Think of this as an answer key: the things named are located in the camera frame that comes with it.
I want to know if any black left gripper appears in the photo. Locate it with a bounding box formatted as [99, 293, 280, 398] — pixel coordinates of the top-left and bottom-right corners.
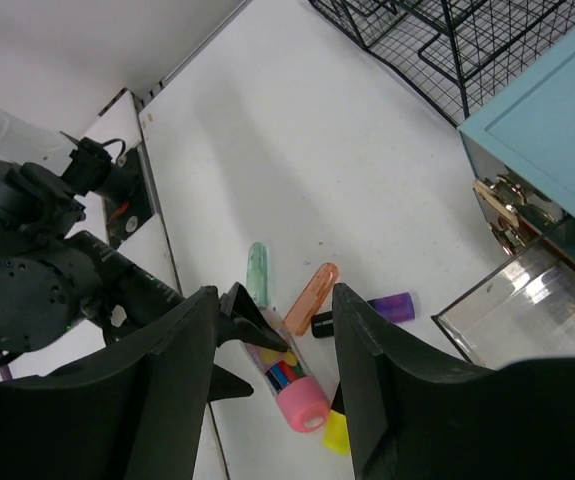
[0, 160, 183, 352]

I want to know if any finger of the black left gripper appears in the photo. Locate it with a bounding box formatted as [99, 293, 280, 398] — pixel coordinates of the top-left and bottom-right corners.
[218, 282, 288, 352]
[208, 364, 253, 402]

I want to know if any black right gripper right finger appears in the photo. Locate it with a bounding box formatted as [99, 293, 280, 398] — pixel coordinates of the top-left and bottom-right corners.
[332, 283, 575, 479]

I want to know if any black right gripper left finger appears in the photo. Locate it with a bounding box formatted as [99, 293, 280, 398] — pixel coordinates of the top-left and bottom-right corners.
[0, 286, 219, 479]

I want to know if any pink colourful tube case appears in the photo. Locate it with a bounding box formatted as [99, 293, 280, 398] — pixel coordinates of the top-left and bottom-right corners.
[244, 308, 330, 433]

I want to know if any clear plastic drawer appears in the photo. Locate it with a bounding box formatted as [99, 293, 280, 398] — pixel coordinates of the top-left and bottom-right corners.
[473, 170, 566, 256]
[432, 218, 575, 370]

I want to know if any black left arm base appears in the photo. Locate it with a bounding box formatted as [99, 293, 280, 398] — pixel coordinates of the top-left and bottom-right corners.
[61, 137, 154, 248]

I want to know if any green highlighter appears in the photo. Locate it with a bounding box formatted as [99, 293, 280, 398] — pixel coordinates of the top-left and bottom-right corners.
[246, 242, 270, 308]

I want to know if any orange highlighter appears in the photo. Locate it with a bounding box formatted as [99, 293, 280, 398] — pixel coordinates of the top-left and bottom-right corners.
[283, 262, 339, 336]

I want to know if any yellow cap black highlighter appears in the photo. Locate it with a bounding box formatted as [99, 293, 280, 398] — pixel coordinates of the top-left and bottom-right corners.
[323, 384, 350, 455]

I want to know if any purple cap black highlighter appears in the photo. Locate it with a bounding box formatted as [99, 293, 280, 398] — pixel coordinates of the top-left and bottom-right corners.
[310, 292, 415, 339]

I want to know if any teal orange drawer box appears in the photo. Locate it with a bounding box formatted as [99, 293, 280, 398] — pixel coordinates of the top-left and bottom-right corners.
[457, 9, 575, 296]

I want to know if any aluminium rail left side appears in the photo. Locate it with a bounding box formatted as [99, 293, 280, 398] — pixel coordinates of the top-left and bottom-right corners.
[98, 74, 188, 301]

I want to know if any black wire mesh organizer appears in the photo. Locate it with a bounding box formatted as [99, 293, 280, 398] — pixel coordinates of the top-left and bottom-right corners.
[311, 0, 575, 126]

